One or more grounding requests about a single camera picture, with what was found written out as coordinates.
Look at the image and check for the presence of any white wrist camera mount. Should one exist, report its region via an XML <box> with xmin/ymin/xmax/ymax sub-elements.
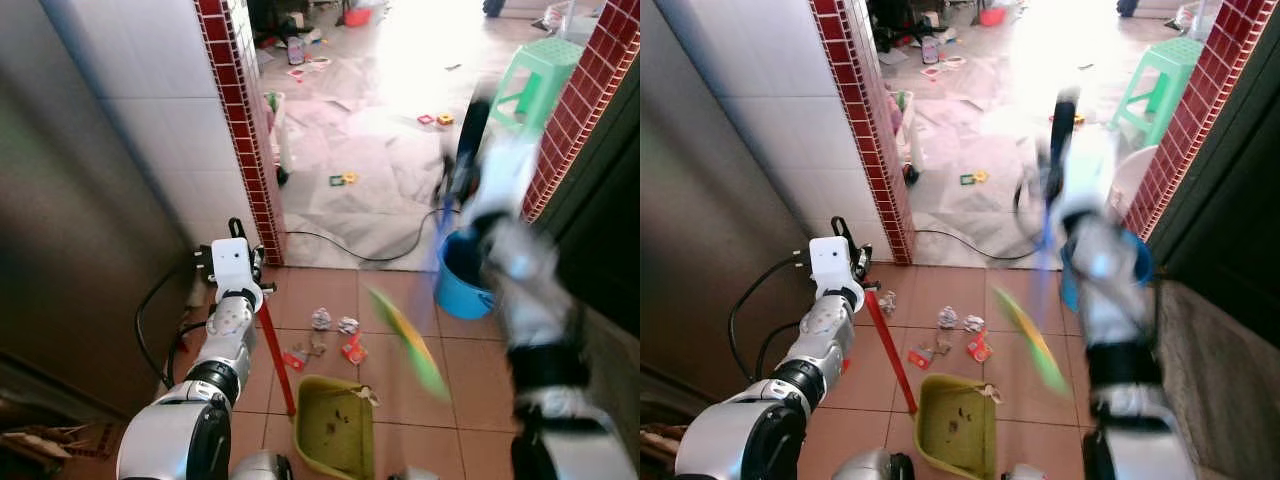
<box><xmin>207</xmin><ymin>238</ymin><xmax>264</xmax><ymax>304</ymax></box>
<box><xmin>466</xmin><ymin>132</ymin><xmax>542</xmax><ymax>227</ymax></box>
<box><xmin>807</xmin><ymin>236</ymin><xmax>863</xmax><ymax>298</ymax></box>
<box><xmin>1052</xmin><ymin>124</ymin><xmax>1123</xmax><ymax>227</ymax></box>

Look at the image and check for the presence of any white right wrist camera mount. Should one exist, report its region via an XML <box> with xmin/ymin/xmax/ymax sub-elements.
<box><xmin>466</xmin><ymin>132</ymin><xmax>542</xmax><ymax>227</ymax></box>
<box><xmin>1052</xmin><ymin>124</ymin><xmax>1123</xmax><ymax>227</ymax></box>

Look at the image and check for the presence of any blue plastic bucket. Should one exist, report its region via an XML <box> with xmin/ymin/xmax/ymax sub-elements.
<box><xmin>1058</xmin><ymin>228</ymin><xmax>1155</xmax><ymax>313</ymax></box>
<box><xmin>432</xmin><ymin>228</ymin><xmax>499</xmax><ymax>322</ymax></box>

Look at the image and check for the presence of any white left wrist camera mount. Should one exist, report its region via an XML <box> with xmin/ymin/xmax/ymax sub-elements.
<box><xmin>207</xmin><ymin>238</ymin><xmax>264</xmax><ymax>304</ymax></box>
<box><xmin>807</xmin><ymin>236</ymin><xmax>863</xmax><ymax>298</ymax></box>

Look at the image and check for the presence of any yellow-green dustpan with red handle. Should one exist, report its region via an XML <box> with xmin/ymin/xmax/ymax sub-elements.
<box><xmin>864</xmin><ymin>290</ymin><xmax>1000</xmax><ymax>480</ymax></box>
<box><xmin>258</xmin><ymin>298</ymin><xmax>377</xmax><ymax>480</ymax></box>

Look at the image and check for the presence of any brown cardboard clutter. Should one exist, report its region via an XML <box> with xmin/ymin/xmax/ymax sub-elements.
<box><xmin>0</xmin><ymin>400</ymin><xmax>123</xmax><ymax>463</ymax></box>
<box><xmin>640</xmin><ymin>420</ymin><xmax>689</xmax><ymax>463</ymax></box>

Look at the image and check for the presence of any silver left robot foot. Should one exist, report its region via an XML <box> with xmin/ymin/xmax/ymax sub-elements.
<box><xmin>229</xmin><ymin>450</ymin><xmax>293</xmax><ymax>480</ymax></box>
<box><xmin>832</xmin><ymin>449</ymin><xmax>914</xmax><ymax>480</ymax></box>

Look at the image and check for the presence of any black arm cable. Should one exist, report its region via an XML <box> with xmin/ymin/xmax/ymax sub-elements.
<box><xmin>134</xmin><ymin>260</ymin><xmax>213</xmax><ymax>392</ymax></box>
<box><xmin>727</xmin><ymin>255</ymin><xmax>813</xmax><ymax>382</ymax></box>

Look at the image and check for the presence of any green plastic stool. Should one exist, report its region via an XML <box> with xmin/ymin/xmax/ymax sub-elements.
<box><xmin>1111</xmin><ymin>37</ymin><xmax>1207</xmax><ymax>150</ymax></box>
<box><xmin>487</xmin><ymin>37</ymin><xmax>587</xmax><ymax>137</ymax></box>

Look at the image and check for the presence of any black floor cable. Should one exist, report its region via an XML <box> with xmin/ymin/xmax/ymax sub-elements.
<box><xmin>914</xmin><ymin>214</ymin><xmax>1043</xmax><ymax>264</ymax></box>
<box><xmin>284</xmin><ymin>204</ymin><xmax>449</xmax><ymax>265</ymax></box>

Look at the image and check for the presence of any green yellow broom blue handle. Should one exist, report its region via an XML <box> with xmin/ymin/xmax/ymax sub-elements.
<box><xmin>992</xmin><ymin>200</ymin><xmax>1073</xmax><ymax>398</ymax></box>
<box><xmin>364</xmin><ymin>196</ymin><xmax>463</xmax><ymax>403</ymax></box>

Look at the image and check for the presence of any white plastic basin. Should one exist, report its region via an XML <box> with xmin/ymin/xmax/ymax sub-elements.
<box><xmin>1107</xmin><ymin>145</ymin><xmax>1161</xmax><ymax>223</ymax></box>

